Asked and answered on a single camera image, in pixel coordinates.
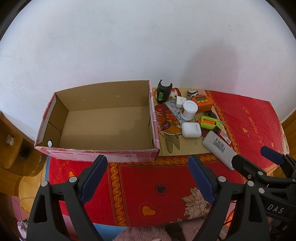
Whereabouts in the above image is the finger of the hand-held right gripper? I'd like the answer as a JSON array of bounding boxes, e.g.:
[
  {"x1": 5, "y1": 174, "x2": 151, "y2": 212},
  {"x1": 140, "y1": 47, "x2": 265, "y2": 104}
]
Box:
[
  {"x1": 260, "y1": 146, "x2": 296, "y2": 179},
  {"x1": 232, "y1": 154, "x2": 269, "y2": 184}
]

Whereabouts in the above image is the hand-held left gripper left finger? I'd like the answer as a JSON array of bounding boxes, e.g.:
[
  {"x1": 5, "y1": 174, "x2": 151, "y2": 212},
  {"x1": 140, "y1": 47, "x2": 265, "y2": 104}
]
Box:
[{"x1": 26, "y1": 154, "x2": 109, "y2": 241}]

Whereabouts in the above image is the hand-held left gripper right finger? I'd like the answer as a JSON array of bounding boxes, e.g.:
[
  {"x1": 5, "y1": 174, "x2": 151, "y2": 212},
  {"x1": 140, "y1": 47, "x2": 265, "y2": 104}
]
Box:
[{"x1": 188, "y1": 154, "x2": 271, "y2": 241}]

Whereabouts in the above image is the white power bank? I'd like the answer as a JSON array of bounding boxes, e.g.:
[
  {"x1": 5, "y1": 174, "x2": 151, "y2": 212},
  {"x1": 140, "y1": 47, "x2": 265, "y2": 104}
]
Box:
[{"x1": 203, "y1": 130, "x2": 238, "y2": 171}]

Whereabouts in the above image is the white earbuds case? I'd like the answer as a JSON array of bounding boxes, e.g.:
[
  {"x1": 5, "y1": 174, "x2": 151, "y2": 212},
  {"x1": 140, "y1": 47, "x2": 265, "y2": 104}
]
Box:
[{"x1": 181, "y1": 122, "x2": 202, "y2": 138}]

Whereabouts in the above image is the green and orange utility knife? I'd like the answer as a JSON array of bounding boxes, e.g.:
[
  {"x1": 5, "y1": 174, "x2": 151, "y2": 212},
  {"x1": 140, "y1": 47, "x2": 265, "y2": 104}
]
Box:
[{"x1": 197, "y1": 115, "x2": 223, "y2": 130}]

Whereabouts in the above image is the pink patterned cardboard box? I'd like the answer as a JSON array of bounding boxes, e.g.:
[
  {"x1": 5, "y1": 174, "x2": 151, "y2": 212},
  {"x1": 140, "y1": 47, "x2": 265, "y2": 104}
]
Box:
[{"x1": 34, "y1": 80, "x2": 160, "y2": 163}]

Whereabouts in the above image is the white cylindrical jar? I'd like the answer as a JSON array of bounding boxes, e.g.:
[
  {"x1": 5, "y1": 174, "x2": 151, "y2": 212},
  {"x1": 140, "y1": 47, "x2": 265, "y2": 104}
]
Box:
[{"x1": 180, "y1": 100, "x2": 199, "y2": 121}]

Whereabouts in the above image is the orange digital timer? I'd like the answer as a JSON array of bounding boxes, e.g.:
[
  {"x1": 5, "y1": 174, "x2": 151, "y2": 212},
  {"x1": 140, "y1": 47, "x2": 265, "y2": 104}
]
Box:
[{"x1": 191, "y1": 95, "x2": 213, "y2": 113}]

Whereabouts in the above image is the cartoon printed card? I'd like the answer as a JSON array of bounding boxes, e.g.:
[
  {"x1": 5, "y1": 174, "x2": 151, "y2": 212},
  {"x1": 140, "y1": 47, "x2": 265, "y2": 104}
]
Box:
[{"x1": 165, "y1": 98, "x2": 186, "y2": 123}]

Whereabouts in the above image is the black holder with green label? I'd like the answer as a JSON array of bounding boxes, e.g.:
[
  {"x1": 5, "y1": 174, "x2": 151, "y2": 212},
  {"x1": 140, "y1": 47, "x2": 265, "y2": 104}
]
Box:
[{"x1": 157, "y1": 79, "x2": 173, "y2": 104}]

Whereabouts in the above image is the red printed tablecloth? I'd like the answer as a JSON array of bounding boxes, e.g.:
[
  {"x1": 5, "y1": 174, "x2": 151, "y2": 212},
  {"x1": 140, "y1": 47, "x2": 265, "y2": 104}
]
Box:
[{"x1": 45, "y1": 87, "x2": 287, "y2": 229}]

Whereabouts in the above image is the blue sheet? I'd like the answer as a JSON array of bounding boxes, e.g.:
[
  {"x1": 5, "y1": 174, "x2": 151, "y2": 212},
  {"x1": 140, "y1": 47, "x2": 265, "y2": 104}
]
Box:
[{"x1": 92, "y1": 222, "x2": 129, "y2": 241}]

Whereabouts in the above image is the wooden shelf unit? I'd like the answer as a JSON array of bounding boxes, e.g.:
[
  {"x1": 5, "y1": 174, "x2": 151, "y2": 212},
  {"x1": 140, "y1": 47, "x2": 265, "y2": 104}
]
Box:
[{"x1": 0, "y1": 111, "x2": 48, "y2": 200}]

